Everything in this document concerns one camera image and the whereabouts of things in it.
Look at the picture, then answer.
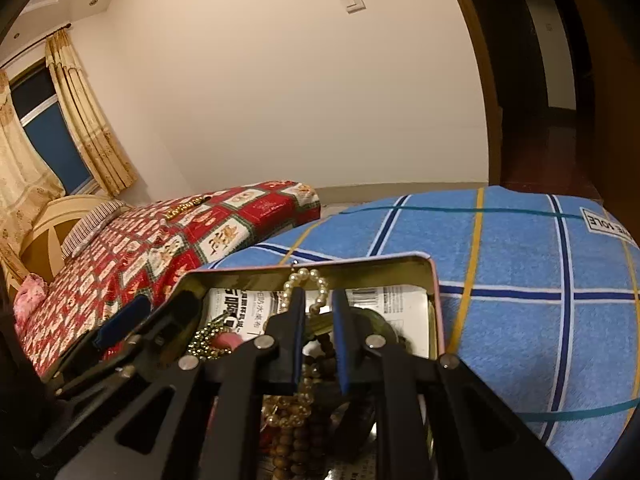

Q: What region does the olive round ornament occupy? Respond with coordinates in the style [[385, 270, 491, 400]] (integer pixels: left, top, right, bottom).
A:
[[350, 307, 401, 346]]

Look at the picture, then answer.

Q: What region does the wooden door frame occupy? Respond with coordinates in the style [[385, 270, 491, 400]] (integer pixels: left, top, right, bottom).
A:
[[439, 0, 503, 188]]

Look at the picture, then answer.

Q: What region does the window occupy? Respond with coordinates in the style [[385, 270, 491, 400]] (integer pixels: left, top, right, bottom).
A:
[[11, 62, 96, 196]]

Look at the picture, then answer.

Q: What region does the cream wooden headboard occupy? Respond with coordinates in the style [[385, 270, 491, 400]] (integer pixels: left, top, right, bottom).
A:
[[20, 195, 113, 283]]

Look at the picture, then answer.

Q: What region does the gold bead bracelet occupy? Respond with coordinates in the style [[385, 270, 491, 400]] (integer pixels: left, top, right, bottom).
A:
[[186, 321, 233, 361]]

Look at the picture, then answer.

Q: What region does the blue plaid blanket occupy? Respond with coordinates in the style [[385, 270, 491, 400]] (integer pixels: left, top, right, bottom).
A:
[[205, 185, 640, 480]]

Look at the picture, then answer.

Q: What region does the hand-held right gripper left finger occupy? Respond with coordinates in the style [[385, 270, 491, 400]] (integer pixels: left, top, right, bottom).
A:
[[52, 287, 307, 480]]

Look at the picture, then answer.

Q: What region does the red patterned quilt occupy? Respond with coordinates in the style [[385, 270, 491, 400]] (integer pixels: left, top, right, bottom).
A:
[[15, 179, 322, 378]]

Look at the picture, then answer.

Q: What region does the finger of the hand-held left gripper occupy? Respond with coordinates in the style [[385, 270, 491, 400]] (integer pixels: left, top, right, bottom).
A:
[[45, 290, 201, 401], [92, 295, 153, 351]]

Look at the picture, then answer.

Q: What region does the white pearl bracelet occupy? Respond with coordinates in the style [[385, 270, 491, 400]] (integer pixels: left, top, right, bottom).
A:
[[280, 267, 332, 318]]

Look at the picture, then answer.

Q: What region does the dark curtain rod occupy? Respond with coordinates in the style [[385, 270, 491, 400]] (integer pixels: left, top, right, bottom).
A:
[[0, 22, 73, 68]]

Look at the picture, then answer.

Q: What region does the pink cloth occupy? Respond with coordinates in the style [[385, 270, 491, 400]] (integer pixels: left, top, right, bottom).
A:
[[13, 274, 51, 341]]

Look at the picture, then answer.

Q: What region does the amber bead bracelet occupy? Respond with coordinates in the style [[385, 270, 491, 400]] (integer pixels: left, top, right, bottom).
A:
[[262, 365, 316, 428]]

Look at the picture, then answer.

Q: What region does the printed paper liner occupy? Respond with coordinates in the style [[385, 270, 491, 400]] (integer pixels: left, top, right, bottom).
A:
[[207, 284, 432, 480]]

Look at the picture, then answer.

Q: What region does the dark bangle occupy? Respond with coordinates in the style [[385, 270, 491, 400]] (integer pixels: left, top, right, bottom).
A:
[[332, 400, 381, 461]]

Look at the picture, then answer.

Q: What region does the brown wooden door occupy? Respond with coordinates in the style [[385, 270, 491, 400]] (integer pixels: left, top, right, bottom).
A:
[[565, 0, 640, 251]]

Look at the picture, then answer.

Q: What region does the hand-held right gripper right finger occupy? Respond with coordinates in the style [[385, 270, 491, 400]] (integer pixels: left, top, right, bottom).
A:
[[330, 287, 575, 480]]

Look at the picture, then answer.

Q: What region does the striped pillow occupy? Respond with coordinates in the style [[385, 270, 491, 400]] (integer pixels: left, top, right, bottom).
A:
[[61, 200, 132, 261]]

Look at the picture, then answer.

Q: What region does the gold chain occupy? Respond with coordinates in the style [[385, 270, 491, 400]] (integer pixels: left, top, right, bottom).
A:
[[165, 199, 207, 220]]

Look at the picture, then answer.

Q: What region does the beige floral curtain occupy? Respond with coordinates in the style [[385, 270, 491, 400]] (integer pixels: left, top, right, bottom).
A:
[[0, 67, 66, 281], [45, 29, 138, 198]]

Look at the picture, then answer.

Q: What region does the pink metal tin box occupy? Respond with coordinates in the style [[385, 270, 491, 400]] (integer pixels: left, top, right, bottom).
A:
[[42, 254, 446, 480]]

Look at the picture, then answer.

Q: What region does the brown wooden bead bracelet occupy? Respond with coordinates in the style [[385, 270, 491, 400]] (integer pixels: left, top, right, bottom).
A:
[[270, 332, 341, 480]]

